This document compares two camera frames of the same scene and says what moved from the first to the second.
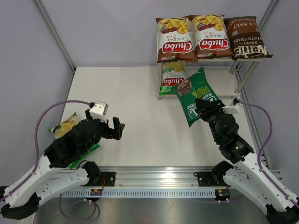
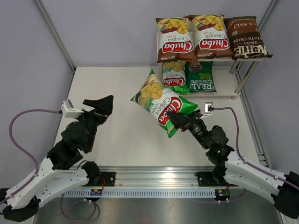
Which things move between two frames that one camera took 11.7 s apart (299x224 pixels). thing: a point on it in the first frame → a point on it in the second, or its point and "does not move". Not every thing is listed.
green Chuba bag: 66,125 → 156,100
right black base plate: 210,178 does not move
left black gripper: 116,133 → 104,105
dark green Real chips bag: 196,86 → 199,76
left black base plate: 107,179 does not move
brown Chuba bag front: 175,41 does not move
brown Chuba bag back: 211,36 does not move
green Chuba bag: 173,73 does not move
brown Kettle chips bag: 245,40 does not move
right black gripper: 205,108 → 181,119
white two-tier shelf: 228,76 does not move
